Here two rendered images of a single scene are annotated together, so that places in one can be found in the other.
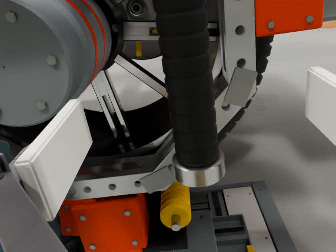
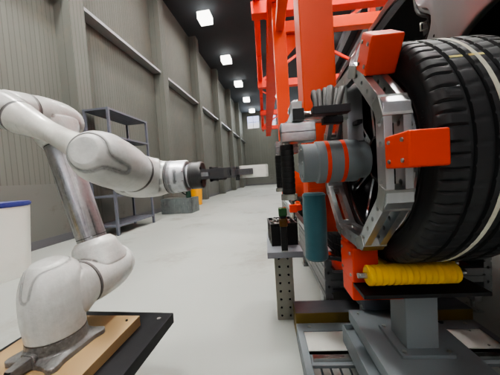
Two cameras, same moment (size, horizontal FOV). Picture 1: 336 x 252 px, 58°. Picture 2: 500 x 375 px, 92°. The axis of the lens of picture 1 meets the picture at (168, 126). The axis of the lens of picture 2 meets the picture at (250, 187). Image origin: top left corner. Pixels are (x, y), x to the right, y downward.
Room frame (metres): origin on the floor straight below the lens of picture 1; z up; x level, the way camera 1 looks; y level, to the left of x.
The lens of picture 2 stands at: (0.11, -0.67, 0.82)
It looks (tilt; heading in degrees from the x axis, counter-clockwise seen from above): 3 degrees down; 89
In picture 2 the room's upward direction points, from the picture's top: 4 degrees counter-clockwise
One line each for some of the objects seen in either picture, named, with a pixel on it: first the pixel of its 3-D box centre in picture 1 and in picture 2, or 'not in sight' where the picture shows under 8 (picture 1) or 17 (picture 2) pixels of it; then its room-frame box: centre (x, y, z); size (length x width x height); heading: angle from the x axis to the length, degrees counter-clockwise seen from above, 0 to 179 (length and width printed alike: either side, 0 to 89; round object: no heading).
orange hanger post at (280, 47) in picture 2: not in sight; (281, 103); (0.63, 2.51, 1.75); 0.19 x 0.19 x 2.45; 85
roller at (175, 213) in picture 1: (175, 179); (410, 273); (0.56, 0.00, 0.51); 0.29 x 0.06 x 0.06; 175
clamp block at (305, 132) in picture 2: not in sight; (297, 132); (0.25, -0.02, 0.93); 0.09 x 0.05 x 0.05; 175
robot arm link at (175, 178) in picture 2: not in sight; (180, 176); (-0.08, 0.00, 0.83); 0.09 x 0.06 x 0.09; 86
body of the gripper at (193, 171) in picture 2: not in sight; (206, 174); (0.00, 0.00, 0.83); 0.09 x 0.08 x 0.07; 176
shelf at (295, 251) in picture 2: not in sight; (282, 242); (0.28, 0.67, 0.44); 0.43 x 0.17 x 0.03; 85
